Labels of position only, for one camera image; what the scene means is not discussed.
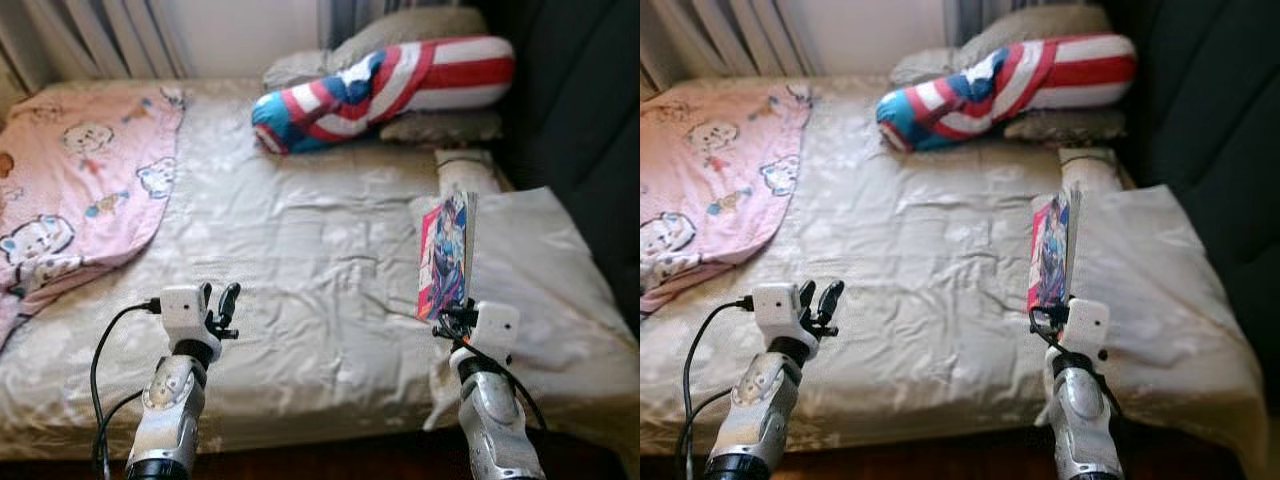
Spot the pink anime cover book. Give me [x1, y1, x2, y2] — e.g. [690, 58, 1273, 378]
[1027, 188, 1083, 313]
[417, 192, 479, 323]

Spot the pink cartoon bear blanket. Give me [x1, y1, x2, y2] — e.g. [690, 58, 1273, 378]
[0, 85, 186, 351]
[640, 85, 813, 316]

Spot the grey floral bed sheet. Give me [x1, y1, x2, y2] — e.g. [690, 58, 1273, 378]
[640, 78, 1271, 461]
[0, 80, 641, 461]

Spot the white rolled bedding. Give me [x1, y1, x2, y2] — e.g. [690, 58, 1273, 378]
[435, 148, 501, 196]
[1058, 147, 1123, 196]

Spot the grey textured pillow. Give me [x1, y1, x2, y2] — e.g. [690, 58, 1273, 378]
[378, 110, 504, 148]
[262, 50, 336, 93]
[330, 8, 491, 71]
[888, 48, 961, 89]
[1003, 108, 1128, 146]
[955, 5, 1111, 69]

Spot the red white blue striped pillow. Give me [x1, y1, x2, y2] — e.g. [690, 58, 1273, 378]
[876, 33, 1139, 153]
[250, 35, 516, 156]

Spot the black upholstered sofa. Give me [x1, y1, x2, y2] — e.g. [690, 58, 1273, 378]
[1100, 0, 1280, 381]
[480, 0, 641, 336]

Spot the grey striped curtain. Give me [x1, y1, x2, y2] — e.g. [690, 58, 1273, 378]
[640, 0, 801, 96]
[320, 0, 401, 46]
[0, 0, 191, 91]
[945, 0, 1021, 46]

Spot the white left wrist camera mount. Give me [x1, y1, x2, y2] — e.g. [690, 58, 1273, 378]
[752, 283, 801, 346]
[160, 285, 211, 351]

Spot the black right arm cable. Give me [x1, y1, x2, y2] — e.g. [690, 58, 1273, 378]
[455, 340, 549, 433]
[1040, 335, 1126, 421]

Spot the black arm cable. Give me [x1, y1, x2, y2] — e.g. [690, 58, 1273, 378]
[675, 295, 753, 480]
[1040, 335, 1126, 421]
[90, 297, 161, 480]
[455, 340, 549, 433]

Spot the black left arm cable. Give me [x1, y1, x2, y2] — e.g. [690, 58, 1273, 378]
[90, 297, 161, 480]
[675, 295, 753, 480]

